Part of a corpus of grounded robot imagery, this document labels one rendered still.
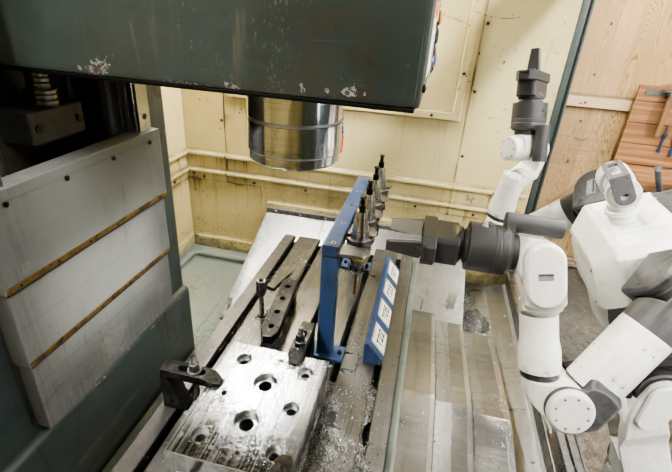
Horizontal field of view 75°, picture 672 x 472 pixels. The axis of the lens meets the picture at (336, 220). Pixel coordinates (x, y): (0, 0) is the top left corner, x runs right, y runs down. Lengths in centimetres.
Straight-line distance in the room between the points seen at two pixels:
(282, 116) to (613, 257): 69
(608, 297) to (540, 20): 101
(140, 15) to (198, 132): 136
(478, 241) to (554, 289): 14
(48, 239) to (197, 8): 52
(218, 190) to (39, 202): 125
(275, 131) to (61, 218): 47
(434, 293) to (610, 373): 96
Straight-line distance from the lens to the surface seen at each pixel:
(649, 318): 90
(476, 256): 78
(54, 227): 96
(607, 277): 103
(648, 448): 146
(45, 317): 101
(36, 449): 117
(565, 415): 88
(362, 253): 98
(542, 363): 86
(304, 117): 68
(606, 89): 345
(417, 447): 121
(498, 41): 172
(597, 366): 90
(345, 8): 59
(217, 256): 216
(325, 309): 108
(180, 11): 67
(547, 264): 79
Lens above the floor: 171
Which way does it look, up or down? 26 degrees down
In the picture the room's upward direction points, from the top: 4 degrees clockwise
